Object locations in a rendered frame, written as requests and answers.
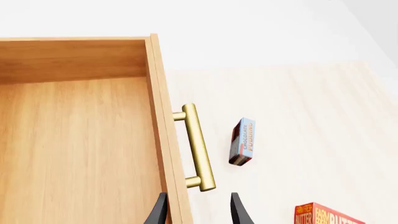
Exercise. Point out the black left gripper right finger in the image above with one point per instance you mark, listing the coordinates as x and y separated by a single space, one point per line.
239 212

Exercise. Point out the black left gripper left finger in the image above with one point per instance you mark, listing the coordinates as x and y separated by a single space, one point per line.
158 212

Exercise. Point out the chocolate pudding box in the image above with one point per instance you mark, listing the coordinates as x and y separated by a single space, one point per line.
243 142

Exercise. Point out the open wooden drawer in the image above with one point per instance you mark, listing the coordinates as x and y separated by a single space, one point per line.
77 130

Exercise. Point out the red butter box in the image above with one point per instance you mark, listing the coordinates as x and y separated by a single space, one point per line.
323 215

